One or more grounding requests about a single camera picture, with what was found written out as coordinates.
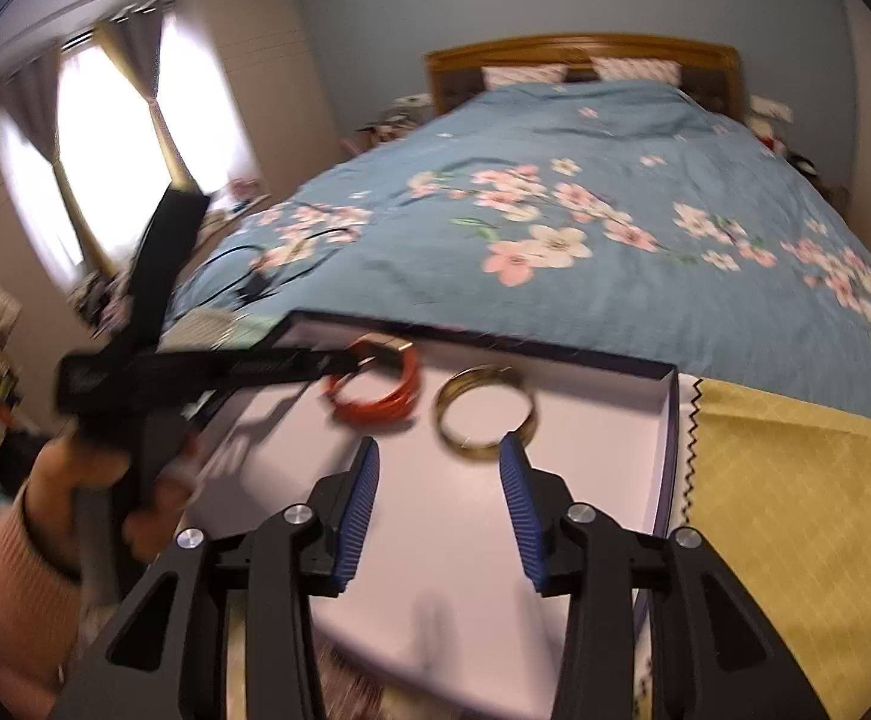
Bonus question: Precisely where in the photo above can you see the orange smart watch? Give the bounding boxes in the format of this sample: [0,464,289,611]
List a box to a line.
[323,333,422,426]

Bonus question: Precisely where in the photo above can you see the pink sleeved left forearm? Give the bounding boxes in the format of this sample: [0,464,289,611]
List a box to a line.
[0,497,80,718]

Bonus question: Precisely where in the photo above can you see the dark blue jewelry tray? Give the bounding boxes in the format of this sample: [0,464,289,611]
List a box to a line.
[190,312,680,718]

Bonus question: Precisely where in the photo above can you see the left hand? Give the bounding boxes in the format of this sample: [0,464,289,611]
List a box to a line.
[22,434,196,578]

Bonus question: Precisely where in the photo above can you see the left purple yellow curtain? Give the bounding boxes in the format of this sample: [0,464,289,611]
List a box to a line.
[0,46,116,278]

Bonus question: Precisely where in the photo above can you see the purple yellow curtain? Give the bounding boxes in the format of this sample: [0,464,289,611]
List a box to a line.
[92,0,199,192]
[0,46,116,278]

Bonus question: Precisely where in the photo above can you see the right purple yellow curtain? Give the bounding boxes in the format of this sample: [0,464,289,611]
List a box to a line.
[92,0,199,192]

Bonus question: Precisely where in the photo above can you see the patchwork patterned cloth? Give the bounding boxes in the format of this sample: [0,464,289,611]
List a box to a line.
[157,305,871,720]

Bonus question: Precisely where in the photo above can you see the left bedside clutter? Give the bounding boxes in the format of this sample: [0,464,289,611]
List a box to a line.
[339,93,433,156]

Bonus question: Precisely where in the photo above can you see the blue floral duvet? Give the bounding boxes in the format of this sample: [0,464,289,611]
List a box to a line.
[173,82,871,418]

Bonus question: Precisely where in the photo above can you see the left floral pillow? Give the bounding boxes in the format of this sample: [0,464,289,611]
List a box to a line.
[483,64,568,89]

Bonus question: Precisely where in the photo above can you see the floral pillow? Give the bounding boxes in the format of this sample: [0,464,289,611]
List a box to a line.
[483,64,568,89]
[591,57,683,88]

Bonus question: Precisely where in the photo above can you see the right floral pillow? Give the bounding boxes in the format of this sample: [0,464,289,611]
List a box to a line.
[591,57,683,88]

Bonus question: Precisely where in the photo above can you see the right bedside socket panel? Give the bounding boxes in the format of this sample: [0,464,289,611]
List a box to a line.
[749,94,794,124]

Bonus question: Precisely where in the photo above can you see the wooden headboard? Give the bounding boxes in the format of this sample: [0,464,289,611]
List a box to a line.
[424,32,746,122]

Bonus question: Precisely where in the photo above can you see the black charger cable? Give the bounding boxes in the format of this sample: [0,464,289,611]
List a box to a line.
[179,223,362,309]

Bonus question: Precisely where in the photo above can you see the amber bangle bracelet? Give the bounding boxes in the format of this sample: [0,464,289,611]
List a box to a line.
[433,362,543,464]

